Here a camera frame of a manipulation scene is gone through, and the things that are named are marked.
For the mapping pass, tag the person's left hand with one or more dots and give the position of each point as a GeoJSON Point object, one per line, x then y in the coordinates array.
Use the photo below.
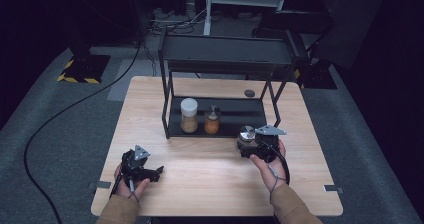
{"type": "Point", "coordinates": [128, 188]}

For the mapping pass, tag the dark round table grommet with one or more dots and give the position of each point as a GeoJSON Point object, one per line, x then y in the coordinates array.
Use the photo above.
{"type": "Point", "coordinates": [249, 93]}

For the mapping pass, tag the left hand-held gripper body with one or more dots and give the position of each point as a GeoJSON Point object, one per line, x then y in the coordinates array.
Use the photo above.
{"type": "Point", "coordinates": [135, 164]}

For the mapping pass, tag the silver-lid jar orange contents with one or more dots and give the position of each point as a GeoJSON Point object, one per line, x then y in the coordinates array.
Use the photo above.
{"type": "Point", "coordinates": [212, 120]}

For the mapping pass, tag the dark tilted panel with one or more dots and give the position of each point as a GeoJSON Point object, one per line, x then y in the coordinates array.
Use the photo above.
{"type": "Point", "coordinates": [353, 20]}

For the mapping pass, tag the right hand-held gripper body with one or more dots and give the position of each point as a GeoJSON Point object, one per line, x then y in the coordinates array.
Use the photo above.
{"type": "Point", "coordinates": [268, 144]}

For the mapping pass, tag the black two-tier metal rack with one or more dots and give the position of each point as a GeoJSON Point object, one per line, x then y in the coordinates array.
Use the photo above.
{"type": "Point", "coordinates": [220, 84]}

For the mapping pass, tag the black stand base striped edge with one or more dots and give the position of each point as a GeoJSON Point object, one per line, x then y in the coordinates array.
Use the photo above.
{"type": "Point", "coordinates": [85, 69]}
{"type": "Point", "coordinates": [316, 75]}

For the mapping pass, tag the grey table clip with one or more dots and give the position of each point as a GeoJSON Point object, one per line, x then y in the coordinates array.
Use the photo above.
{"type": "Point", "coordinates": [100, 184]}
{"type": "Point", "coordinates": [333, 188]}

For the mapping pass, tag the silver-lid clear glass jar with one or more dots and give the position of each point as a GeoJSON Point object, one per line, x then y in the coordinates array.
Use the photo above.
{"type": "Point", "coordinates": [247, 136]}

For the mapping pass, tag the person's right hand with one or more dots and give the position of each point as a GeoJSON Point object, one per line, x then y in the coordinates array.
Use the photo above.
{"type": "Point", "coordinates": [270, 170]}

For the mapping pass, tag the white-lid spice jar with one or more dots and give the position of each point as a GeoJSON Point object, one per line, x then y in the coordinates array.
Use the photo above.
{"type": "Point", "coordinates": [189, 115]}

